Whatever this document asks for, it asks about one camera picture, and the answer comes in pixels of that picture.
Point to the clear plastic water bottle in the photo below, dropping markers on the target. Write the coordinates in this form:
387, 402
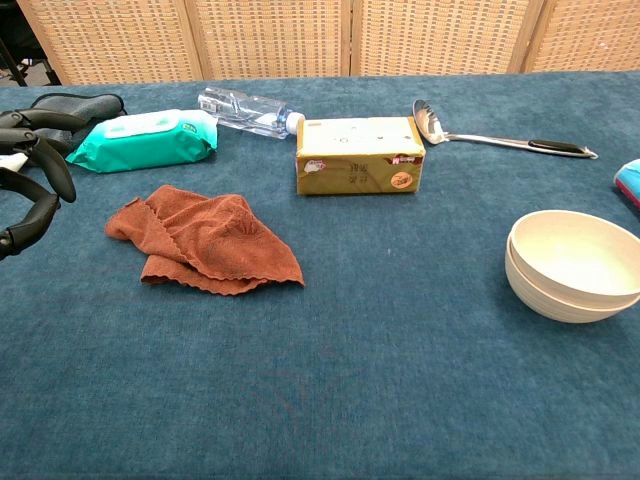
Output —
250, 112

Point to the white printed powder bag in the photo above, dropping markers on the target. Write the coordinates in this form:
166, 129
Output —
11, 162

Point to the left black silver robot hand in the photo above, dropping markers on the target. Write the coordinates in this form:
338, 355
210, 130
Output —
50, 167

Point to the cream ribbed bowl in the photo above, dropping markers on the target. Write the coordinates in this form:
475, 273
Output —
580, 250
560, 307

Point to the wicker folding screen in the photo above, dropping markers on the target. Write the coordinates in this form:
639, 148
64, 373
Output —
280, 35

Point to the grey cloth with black trim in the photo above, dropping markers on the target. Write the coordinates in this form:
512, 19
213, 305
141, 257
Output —
95, 105

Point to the blue plastic bag roll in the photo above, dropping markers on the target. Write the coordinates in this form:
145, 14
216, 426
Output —
631, 182

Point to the black tripod stand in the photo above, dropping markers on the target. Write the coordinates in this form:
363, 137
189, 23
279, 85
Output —
12, 60

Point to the yellow tissue pack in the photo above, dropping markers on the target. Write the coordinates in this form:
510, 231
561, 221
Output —
357, 160

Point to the brown microfibre cloth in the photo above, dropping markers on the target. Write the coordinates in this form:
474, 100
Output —
215, 240

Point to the green wet wipes pack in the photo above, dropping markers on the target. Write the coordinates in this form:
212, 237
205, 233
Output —
145, 142

